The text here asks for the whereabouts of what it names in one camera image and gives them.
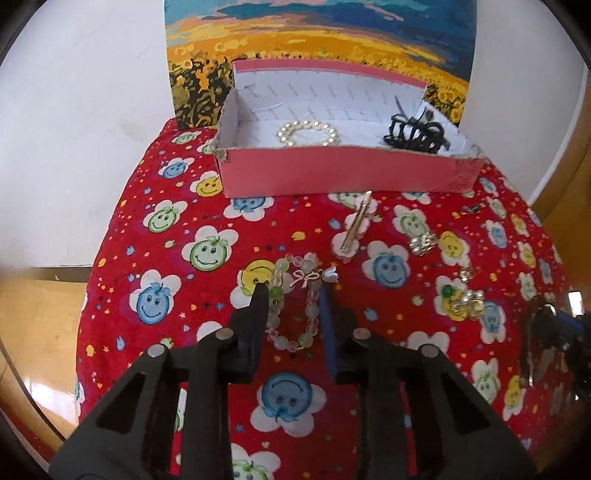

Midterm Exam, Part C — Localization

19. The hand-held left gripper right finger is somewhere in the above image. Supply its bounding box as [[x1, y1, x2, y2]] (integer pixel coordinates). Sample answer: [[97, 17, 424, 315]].
[[321, 284, 539, 480]]

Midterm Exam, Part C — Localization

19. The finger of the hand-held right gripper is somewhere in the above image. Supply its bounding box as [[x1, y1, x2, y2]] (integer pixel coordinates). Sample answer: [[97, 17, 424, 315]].
[[549, 309, 591, 365], [519, 295, 557, 388]]

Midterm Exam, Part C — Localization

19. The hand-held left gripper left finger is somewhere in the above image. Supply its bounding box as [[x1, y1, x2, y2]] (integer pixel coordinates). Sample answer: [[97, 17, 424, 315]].
[[48, 284, 271, 480]]

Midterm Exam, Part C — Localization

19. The green bead bracelet with bow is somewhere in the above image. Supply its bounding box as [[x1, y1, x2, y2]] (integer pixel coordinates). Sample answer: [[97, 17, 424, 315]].
[[265, 253, 340, 355]]

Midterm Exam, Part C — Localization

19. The gold crystal hair clip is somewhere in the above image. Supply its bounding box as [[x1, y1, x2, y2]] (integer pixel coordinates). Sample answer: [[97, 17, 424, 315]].
[[441, 285, 485, 321]]

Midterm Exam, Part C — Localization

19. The gold bar hair clip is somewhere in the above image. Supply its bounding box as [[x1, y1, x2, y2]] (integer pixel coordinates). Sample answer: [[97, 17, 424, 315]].
[[341, 190, 374, 252]]

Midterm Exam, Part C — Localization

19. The rhinestone hair clip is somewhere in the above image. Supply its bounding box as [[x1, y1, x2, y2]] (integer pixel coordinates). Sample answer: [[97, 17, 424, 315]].
[[409, 231, 437, 256]]

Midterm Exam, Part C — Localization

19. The pink cardboard box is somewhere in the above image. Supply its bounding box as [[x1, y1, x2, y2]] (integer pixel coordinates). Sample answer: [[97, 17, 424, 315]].
[[215, 59, 488, 199]]

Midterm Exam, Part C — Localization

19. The white pearl bracelet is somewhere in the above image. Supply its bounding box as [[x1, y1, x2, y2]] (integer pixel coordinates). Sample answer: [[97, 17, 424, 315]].
[[276, 121, 340, 149]]

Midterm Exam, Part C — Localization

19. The black lace hair bow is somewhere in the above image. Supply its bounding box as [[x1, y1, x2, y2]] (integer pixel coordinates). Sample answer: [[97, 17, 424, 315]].
[[383, 95, 451, 155]]

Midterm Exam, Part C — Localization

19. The red smiley flower cloth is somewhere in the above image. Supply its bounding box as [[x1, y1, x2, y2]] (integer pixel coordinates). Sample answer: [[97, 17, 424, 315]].
[[74, 117, 591, 480]]

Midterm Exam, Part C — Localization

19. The wooden door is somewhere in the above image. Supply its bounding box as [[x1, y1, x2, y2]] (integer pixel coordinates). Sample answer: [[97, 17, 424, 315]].
[[533, 69, 591, 227]]

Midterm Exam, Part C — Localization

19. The sunflower field painting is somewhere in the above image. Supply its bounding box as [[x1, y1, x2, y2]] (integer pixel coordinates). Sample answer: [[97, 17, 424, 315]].
[[165, 0, 476, 131]]

